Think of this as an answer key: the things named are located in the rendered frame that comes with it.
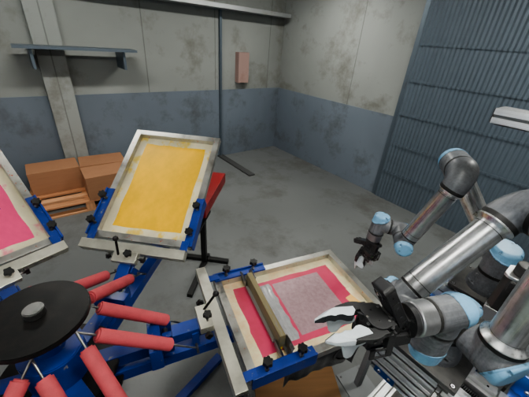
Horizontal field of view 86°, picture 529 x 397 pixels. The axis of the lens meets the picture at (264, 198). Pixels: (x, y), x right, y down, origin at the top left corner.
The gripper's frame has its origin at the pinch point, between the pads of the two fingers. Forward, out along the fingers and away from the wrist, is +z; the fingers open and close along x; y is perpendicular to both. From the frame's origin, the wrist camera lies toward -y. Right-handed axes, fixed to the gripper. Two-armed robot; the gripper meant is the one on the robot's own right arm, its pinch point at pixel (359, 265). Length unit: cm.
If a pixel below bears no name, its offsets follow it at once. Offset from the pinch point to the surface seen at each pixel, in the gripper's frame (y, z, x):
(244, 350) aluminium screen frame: 19, 13, -75
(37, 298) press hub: -6, -16, -145
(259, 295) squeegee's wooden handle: -1, 6, -60
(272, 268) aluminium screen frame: -23.0, 12.9, -41.8
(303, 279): -11.9, 15.3, -26.6
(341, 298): 8.0, 14.1, -14.3
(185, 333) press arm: 5, 10, -97
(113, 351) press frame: 2, 13, -125
